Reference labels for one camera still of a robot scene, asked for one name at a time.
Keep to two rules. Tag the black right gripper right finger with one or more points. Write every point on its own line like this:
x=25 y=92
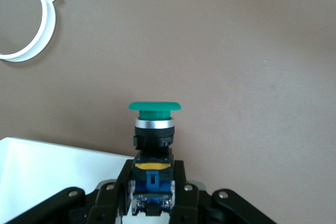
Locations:
x=191 y=205

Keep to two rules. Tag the green push button switch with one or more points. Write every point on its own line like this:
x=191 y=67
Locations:
x=155 y=140

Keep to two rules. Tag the white plastic drawer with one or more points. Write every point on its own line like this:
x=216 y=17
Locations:
x=39 y=176

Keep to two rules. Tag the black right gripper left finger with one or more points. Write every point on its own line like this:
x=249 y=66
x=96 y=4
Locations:
x=105 y=205

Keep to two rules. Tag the white curved plastic clamp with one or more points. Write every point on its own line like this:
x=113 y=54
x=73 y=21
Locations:
x=48 y=22

